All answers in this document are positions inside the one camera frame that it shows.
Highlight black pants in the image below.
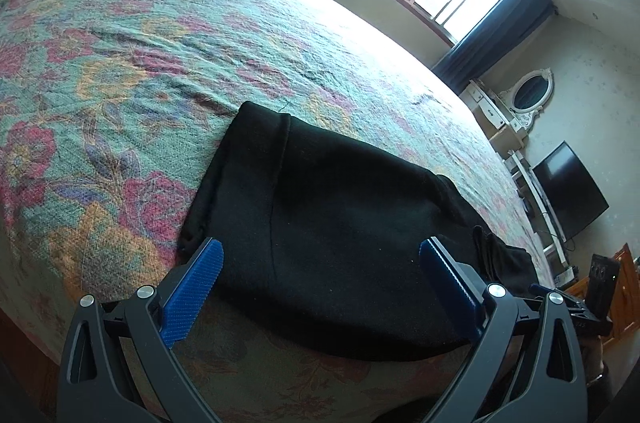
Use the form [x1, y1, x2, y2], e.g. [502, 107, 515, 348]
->
[180, 100, 540, 361]

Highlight white oval vanity mirror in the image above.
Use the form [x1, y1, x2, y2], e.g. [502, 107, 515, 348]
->
[500, 68, 555, 129]

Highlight wooden bed frame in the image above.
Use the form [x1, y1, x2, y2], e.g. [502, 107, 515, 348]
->
[0, 303, 63, 409]

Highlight black box device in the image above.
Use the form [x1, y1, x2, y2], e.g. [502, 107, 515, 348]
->
[587, 253, 621, 319]

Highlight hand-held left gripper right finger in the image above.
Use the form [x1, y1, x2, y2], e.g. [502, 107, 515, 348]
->
[419, 237, 588, 423]

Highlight floral bedspread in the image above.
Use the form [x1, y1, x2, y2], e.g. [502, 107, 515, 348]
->
[0, 0, 566, 423]

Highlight black flat television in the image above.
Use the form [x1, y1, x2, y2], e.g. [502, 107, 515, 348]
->
[532, 142, 610, 240]

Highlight wooden cabinet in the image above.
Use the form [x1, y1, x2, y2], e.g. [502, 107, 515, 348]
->
[565, 243, 640, 344]

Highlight dark blue curtain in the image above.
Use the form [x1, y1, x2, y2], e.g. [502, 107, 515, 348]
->
[432, 0, 556, 94]

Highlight white television stand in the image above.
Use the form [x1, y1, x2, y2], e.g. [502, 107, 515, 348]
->
[505, 150, 576, 274]

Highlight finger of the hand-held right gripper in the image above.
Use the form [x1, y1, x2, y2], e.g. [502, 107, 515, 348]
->
[529, 283, 613, 339]

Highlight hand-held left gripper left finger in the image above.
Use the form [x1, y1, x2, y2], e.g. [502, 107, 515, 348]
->
[57, 237, 225, 423]

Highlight cream dressing table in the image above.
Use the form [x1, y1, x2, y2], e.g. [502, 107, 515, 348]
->
[460, 78, 528, 159]

